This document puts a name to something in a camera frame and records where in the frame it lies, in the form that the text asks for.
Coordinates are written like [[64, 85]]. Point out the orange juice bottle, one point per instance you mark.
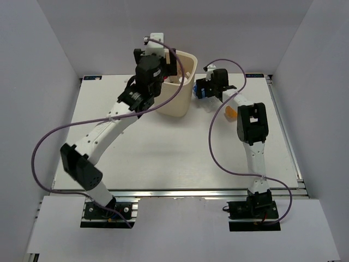
[[230, 113]]

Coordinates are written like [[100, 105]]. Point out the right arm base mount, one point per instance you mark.
[[241, 218]]

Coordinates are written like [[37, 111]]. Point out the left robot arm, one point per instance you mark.
[[80, 159]]

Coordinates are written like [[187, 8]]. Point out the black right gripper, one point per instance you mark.
[[202, 83]]

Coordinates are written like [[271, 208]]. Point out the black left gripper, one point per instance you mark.
[[169, 69]]

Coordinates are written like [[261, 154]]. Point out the beige plastic bin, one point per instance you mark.
[[179, 105]]

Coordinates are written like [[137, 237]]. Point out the blue label bottle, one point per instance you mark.
[[208, 104]]

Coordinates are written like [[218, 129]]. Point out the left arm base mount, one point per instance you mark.
[[122, 214]]

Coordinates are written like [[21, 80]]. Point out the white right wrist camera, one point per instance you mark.
[[209, 67]]

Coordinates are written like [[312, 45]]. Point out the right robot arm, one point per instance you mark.
[[252, 129]]

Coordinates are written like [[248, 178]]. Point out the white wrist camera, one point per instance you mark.
[[209, 67], [154, 45]]

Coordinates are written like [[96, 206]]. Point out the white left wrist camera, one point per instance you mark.
[[154, 45]]

